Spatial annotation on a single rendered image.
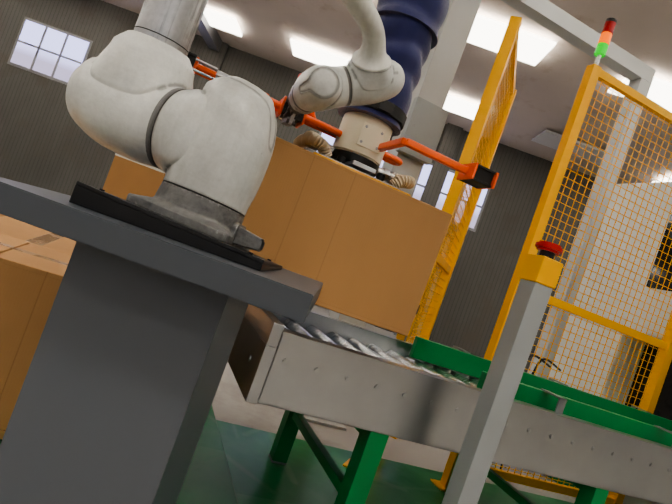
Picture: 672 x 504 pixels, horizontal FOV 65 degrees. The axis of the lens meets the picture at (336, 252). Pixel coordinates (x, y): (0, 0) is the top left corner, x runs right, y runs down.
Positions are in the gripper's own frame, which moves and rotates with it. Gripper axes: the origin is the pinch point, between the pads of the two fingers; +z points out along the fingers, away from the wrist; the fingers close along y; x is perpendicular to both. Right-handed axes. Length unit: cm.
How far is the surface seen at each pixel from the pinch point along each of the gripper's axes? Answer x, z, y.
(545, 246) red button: 66, -54, 17
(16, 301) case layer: -48, -22, 75
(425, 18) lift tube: 29, -12, -42
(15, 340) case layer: -45, -22, 84
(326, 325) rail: 48, 28, 63
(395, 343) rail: 79, 28, 62
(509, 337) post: 66, -53, 43
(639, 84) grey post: 290, 177, -185
